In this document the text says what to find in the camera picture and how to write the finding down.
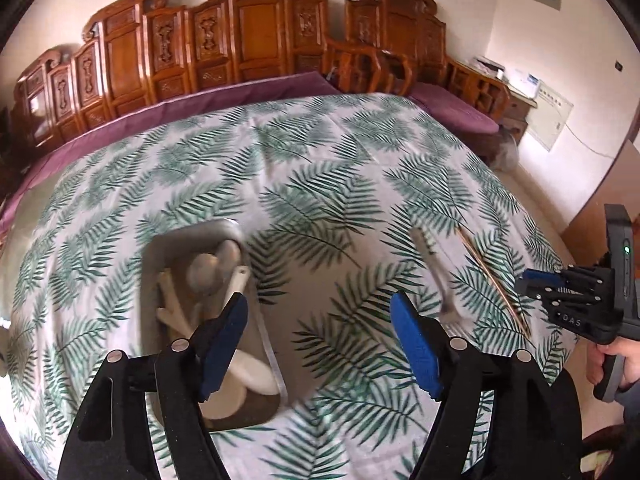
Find white boxes on side table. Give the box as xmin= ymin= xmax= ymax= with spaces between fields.
xmin=472 ymin=56 xmax=542 ymax=102

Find carved wooden bench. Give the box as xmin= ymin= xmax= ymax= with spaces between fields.
xmin=10 ymin=0 xmax=348 ymax=161

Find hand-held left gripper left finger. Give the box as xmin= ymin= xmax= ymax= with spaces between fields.
xmin=57 ymin=293 xmax=249 ymax=480

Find leaf print tablecloth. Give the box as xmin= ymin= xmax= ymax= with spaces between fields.
xmin=0 ymin=92 xmax=576 ymax=480

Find wooden chopstick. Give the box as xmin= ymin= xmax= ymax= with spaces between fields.
xmin=462 ymin=230 xmax=532 ymax=337
xmin=456 ymin=227 xmax=528 ymax=333

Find wooden side table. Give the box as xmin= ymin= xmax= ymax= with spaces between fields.
xmin=500 ymin=94 xmax=539 ymax=147

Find fluffy white bag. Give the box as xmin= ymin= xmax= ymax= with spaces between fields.
xmin=492 ymin=132 xmax=522 ymax=172

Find purple armchair cushion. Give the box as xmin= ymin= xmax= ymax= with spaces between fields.
xmin=407 ymin=81 xmax=501 ymax=137

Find white wall electrical panel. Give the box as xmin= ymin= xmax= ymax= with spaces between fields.
xmin=522 ymin=82 xmax=575 ymax=154

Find person's right hand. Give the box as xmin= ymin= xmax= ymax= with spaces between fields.
xmin=585 ymin=338 xmax=640 ymax=391

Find white plastic fork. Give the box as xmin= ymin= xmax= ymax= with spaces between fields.
xmin=410 ymin=227 xmax=469 ymax=335

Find long-handled cream spoon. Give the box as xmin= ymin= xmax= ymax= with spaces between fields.
xmin=156 ymin=269 xmax=247 ymax=420

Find wooden board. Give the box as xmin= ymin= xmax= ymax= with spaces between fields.
xmin=560 ymin=139 xmax=640 ymax=273

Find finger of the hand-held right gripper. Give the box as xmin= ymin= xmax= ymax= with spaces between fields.
xmin=515 ymin=266 xmax=616 ymax=294
xmin=537 ymin=286 xmax=618 ymax=319

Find carved wooden armchair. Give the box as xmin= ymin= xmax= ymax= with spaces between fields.
xmin=325 ymin=0 xmax=512 ymax=128

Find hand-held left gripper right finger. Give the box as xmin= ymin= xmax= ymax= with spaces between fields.
xmin=390 ymin=290 xmax=583 ymax=480

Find long purple bench cushion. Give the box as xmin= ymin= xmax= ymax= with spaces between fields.
xmin=0 ymin=71 xmax=342 ymax=213

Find grey rectangular tray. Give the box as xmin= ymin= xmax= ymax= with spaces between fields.
xmin=140 ymin=218 xmax=290 ymax=433

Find white wall cable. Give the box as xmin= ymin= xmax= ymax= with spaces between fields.
xmin=564 ymin=122 xmax=617 ymax=160

